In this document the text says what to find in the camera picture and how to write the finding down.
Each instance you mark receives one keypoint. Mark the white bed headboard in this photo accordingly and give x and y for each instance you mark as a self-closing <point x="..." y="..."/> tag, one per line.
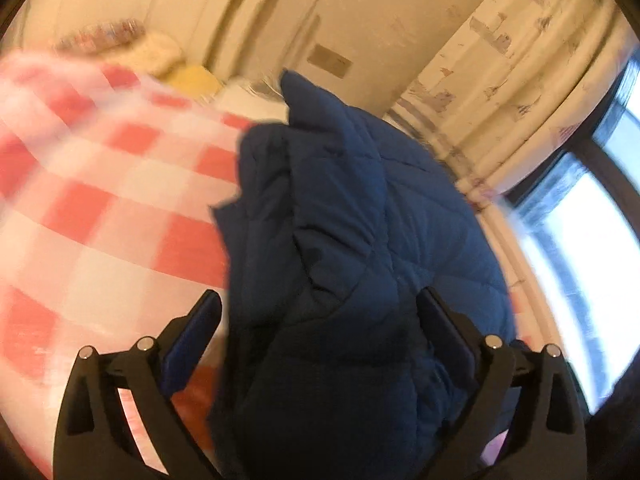
<point x="225" y="10"/>

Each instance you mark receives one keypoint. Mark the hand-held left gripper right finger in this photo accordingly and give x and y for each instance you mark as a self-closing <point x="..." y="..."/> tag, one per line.
<point x="447" y="332"/>

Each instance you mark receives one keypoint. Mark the sailboat print curtain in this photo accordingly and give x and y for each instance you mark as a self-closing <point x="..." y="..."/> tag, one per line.
<point x="510" y="60"/>

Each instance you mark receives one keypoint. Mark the wall socket plate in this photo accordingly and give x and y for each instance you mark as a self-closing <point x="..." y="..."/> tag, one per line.
<point x="328" y="61"/>

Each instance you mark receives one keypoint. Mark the white slim lamp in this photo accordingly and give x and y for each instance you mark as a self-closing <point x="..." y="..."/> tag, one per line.
<point x="302" y="30"/>

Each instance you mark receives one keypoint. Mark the navy quilted jacket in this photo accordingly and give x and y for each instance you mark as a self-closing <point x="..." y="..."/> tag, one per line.
<point x="350" y="235"/>

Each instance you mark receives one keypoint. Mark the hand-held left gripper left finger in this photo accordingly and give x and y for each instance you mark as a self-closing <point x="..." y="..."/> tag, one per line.
<point x="192" y="340"/>

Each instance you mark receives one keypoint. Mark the embroidered patterned pillow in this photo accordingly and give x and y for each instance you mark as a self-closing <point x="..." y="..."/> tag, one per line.
<point x="100" y="35"/>

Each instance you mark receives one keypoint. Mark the pink white checked bed sheet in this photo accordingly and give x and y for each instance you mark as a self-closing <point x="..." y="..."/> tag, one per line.
<point x="100" y="185"/>

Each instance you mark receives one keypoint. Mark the dark framed window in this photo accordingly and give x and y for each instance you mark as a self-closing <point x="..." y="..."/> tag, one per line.
<point x="590" y="240"/>

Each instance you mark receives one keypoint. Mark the white window ledge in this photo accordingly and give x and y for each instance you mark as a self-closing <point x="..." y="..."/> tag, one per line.
<point x="535" y="290"/>

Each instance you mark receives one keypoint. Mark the yellow bed sheet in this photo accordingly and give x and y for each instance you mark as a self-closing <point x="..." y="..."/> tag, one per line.
<point x="192" y="82"/>

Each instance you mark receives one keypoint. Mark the white bedside table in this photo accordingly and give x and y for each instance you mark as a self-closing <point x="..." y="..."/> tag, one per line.
<point x="245" y="102"/>

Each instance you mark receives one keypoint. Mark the cream fluffy pillow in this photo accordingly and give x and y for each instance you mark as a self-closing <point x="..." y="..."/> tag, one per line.
<point x="157" y="52"/>

